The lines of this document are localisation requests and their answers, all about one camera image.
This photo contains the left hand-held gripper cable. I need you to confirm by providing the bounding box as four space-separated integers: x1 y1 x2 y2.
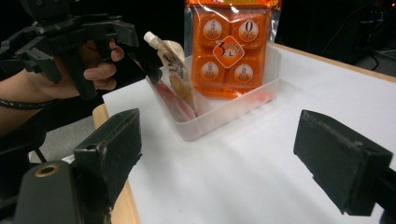
0 97 64 111

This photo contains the beige spout pouch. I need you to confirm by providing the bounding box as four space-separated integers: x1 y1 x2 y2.
143 31 200 118

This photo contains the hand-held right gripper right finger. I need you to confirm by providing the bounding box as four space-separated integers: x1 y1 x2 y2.
292 109 396 217

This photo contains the clear red snack packet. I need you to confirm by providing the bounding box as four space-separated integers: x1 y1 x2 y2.
152 78 199 122

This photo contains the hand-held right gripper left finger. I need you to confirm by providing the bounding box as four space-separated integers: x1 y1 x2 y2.
73 107 143 216

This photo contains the large orange snack packet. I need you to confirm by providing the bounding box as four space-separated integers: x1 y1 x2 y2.
183 0 283 101

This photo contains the clear plastic container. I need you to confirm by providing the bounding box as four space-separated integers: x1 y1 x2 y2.
146 43 283 142

